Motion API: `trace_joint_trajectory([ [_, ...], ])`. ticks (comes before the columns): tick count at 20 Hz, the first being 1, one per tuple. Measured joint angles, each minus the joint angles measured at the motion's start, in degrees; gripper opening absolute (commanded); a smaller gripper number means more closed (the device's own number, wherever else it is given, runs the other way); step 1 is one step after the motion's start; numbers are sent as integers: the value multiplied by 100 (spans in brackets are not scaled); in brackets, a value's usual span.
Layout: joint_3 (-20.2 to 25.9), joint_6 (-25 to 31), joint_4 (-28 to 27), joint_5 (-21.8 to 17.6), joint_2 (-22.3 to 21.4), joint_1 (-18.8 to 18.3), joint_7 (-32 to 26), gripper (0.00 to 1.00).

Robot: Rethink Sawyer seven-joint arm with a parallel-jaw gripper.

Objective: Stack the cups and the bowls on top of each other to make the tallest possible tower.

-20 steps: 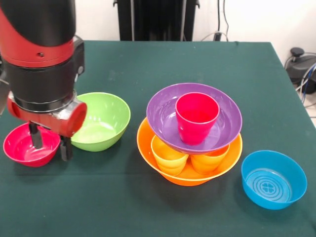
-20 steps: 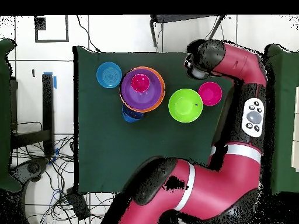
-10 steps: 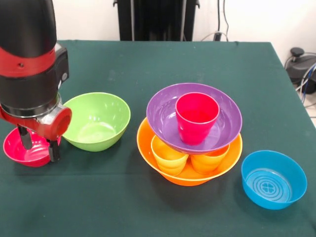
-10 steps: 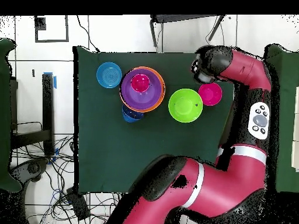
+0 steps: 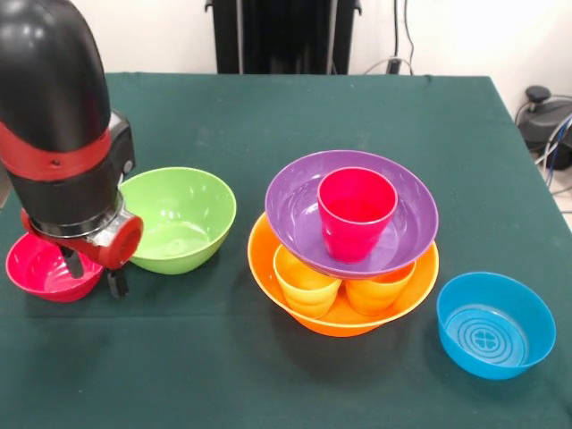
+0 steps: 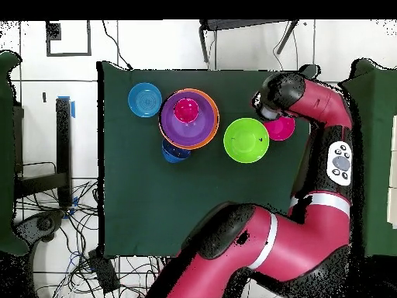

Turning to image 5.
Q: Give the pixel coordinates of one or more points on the large orange bowl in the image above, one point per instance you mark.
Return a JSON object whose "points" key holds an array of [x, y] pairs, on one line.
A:
{"points": [[263, 277]]}

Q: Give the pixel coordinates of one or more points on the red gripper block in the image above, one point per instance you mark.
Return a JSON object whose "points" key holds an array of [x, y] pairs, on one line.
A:
{"points": [[125, 243]]}

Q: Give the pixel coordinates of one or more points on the light blue bowl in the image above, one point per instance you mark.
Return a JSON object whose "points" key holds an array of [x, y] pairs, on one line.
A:
{"points": [[540, 322]]}

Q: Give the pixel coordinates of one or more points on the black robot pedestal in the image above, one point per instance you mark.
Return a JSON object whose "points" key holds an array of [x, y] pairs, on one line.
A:
{"points": [[286, 36]]}

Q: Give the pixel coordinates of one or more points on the dark green tablecloth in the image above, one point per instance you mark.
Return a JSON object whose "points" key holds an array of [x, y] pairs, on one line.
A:
{"points": [[223, 393]]}

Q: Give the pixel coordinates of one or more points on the yellow cup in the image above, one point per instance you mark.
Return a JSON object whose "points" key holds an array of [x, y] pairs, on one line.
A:
{"points": [[308, 295]]}

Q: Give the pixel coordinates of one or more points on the orange cup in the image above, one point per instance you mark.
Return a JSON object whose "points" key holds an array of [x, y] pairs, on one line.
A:
{"points": [[375, 297]]}

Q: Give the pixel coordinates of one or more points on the red-pink bowl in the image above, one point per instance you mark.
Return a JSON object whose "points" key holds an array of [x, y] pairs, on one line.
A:
{"points": [[36, 272]]}

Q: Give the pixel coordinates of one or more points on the purple bowl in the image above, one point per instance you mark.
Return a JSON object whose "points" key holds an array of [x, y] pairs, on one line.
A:
{"points": [[290, 210]]}

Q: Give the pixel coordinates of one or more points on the red-pink cup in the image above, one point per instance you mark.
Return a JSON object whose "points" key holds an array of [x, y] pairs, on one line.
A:
{"points": [[353, 237]]}

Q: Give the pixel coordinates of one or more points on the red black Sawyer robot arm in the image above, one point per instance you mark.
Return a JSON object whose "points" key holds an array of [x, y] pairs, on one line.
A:
{"points": [[53, 111]]}

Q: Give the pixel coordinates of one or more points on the light green bowl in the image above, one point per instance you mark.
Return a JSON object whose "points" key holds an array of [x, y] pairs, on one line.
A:
{"points": [[187, 214]]}

